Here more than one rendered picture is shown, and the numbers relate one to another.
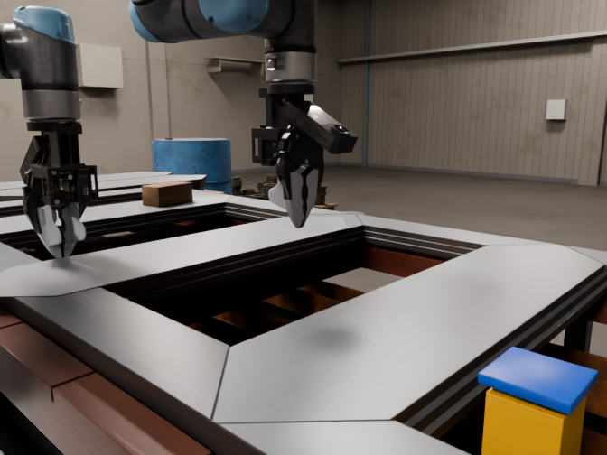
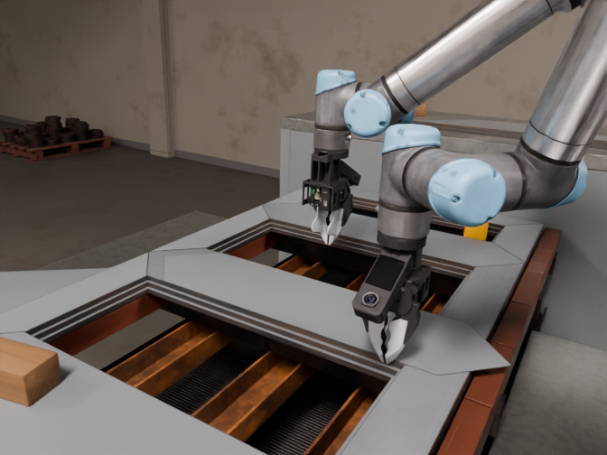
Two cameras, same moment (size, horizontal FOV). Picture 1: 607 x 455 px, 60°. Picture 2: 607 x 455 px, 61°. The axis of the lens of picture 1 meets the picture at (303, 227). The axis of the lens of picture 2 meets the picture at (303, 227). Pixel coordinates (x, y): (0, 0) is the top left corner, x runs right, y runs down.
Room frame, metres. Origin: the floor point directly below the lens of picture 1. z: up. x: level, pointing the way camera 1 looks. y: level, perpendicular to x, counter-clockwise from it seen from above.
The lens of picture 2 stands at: (1.07, 1.01, 1.31)
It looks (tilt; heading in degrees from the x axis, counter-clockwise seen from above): 20 degrees down; 257
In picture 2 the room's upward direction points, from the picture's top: 2 degrees clockwise
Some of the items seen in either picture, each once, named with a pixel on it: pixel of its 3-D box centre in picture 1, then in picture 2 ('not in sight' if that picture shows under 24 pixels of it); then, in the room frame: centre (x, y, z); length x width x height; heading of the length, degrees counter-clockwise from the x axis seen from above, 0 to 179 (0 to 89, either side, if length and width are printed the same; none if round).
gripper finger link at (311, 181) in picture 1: (297, 196); (319, 225); (0.82, 0.01, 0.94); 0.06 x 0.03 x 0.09; 48
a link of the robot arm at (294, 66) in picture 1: (289, 70); (333, 139); (0.80, 0.02, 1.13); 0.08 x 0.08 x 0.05
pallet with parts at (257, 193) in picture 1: (274, 195); not in sight; (5.86, 0.33, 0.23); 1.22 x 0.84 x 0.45; 43
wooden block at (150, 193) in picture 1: (168, 193); (9, 368); (1.34, 0.35, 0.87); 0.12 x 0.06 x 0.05; 149
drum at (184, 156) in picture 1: (193, 196); not in sight; (4.15, 0.87, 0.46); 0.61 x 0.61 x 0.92
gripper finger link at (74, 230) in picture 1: (75, 232); (383, 329); (0.79, 0.35, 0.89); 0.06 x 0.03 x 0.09; 47
